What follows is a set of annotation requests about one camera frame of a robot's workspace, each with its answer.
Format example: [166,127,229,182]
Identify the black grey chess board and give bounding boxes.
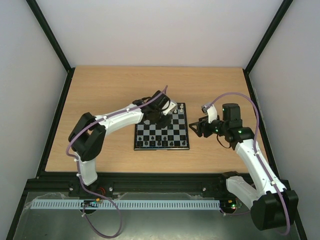
[133,102,190,151]

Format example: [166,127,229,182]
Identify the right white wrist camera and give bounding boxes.
[201,103,218,124]

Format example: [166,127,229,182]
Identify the purple cable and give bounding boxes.
[65,85,123,238]
[201,92,292,236]

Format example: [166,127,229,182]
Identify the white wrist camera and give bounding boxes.
[161,100,177,116]
[201,103,218,124]

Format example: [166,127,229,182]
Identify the white slotted cable duct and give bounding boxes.
[30,199,221,210]

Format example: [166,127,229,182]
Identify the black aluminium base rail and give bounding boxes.
[24,172,236,200]

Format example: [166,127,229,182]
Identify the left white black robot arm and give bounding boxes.
[65,89,178,186]

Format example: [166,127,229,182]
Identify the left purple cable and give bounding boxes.
[65,85,123,238]

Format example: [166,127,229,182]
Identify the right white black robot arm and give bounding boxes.
[189,103,299,231]

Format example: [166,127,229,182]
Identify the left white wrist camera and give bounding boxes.
[161,100,177,116]

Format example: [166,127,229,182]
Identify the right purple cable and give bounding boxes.
[201,92,292,236]

